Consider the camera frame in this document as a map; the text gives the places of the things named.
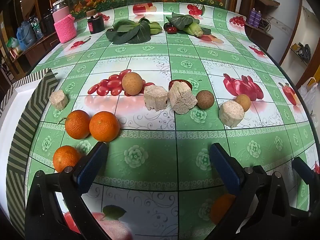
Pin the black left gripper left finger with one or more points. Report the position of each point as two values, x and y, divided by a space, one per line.
43 216

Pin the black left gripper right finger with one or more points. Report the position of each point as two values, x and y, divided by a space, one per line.
261 207

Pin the orange fruit under gripper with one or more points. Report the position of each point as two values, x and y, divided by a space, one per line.
220 207

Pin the orange fruit lower left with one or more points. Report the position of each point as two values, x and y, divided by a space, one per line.
65 156

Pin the orange fruit middle left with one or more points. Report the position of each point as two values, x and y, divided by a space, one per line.
77 124

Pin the orange fruit centre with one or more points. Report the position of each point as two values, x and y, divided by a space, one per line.
104 126

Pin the sugarcane piece right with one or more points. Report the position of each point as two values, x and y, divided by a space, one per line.
231 113

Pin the striped white cardboard box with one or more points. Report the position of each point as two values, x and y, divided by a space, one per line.
21 111

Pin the small sugarcane piece left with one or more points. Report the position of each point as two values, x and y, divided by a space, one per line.
58 99

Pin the small tan round fruit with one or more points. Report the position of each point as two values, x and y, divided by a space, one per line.
244 101

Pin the white plastic bag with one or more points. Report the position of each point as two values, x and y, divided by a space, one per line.
307 92

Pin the brown round fruit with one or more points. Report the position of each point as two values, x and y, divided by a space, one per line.
205 99

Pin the wooden side cabinet left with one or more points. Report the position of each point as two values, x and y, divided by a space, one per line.
27 60

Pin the large tan round fruit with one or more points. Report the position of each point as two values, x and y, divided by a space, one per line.
132 83

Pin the sugarcane piece centre left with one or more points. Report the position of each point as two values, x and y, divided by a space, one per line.
155 97

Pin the wooden shelf right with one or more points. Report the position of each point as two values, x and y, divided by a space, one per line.
258 36

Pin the pink knitted sleeve jar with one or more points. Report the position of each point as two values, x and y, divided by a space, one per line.
63 21

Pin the purple bottle left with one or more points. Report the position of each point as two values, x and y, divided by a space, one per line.
251 17

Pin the purple bottle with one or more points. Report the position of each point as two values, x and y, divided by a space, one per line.
251 17
257 19

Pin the purple bottle right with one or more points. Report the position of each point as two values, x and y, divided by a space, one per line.
257 19

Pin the leafy green vegetable left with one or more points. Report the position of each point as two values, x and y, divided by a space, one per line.
128 31

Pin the leafy green vegetable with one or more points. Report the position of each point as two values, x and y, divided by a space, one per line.
181 21
128 31

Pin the corn cob with husk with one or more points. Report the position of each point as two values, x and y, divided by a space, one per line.
193 29

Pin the dark red tomato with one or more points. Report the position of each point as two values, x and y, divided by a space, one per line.
171 30

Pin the leafy green vegetable right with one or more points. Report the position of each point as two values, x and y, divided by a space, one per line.
181 21

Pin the green pepper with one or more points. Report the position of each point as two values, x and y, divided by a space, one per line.
155 28

